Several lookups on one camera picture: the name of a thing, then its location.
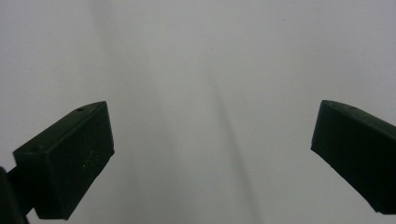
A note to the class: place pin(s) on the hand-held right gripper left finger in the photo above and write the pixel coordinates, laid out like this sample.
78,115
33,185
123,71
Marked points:
65,161

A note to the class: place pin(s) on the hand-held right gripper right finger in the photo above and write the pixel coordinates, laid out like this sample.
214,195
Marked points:
358,149

